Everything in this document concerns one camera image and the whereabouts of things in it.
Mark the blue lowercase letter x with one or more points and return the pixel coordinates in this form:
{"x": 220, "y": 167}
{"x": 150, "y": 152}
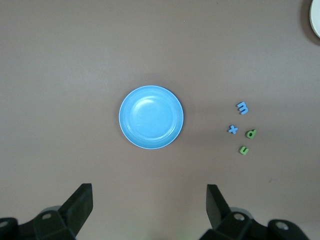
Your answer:
{"x": 233, "y": 129}

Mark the beige round plate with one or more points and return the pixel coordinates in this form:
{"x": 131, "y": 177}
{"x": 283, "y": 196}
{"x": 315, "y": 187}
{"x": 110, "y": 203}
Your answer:
{"x": 316, "y": 17}

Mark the blue round plate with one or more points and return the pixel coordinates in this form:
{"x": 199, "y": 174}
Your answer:
{"x": 151, "y": 117}

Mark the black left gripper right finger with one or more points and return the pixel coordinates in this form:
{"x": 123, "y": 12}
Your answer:
{"x": 217, "y": 210}

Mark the green lowercase letter n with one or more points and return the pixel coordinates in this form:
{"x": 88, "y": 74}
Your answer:
{"x": 241, "y": 150}

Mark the brown table mat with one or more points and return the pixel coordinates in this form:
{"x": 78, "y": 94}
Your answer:
{"x": 75, "y": 75}

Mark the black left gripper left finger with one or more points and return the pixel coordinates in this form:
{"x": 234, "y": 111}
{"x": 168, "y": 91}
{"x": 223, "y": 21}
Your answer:
{"x": 75, "y": 212}

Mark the green lowercase letter p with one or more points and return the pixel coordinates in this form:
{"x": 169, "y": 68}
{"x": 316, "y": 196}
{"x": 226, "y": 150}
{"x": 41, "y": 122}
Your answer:
{"x": 252, "y": 132}

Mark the blue lowercase letter m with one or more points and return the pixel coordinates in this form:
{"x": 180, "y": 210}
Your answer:
{"x": 242, "y": 108}

